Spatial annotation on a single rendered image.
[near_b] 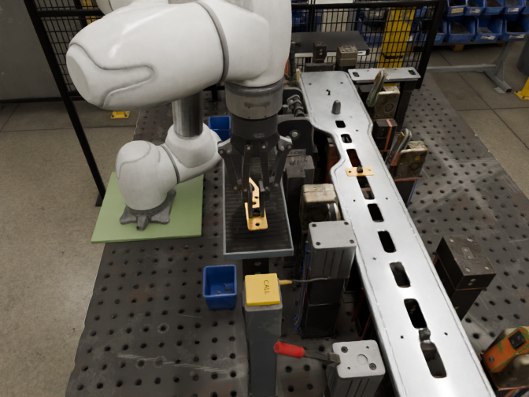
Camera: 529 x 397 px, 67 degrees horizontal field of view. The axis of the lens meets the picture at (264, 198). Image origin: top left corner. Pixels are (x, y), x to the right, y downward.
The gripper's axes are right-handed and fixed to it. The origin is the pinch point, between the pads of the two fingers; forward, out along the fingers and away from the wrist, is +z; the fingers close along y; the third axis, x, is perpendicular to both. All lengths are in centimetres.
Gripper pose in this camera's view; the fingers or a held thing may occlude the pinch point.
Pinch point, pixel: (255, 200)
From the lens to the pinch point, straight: 77.0
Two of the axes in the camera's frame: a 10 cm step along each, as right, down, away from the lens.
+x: -1.2, -6.8, 7.2
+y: 9.9, -0.8, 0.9
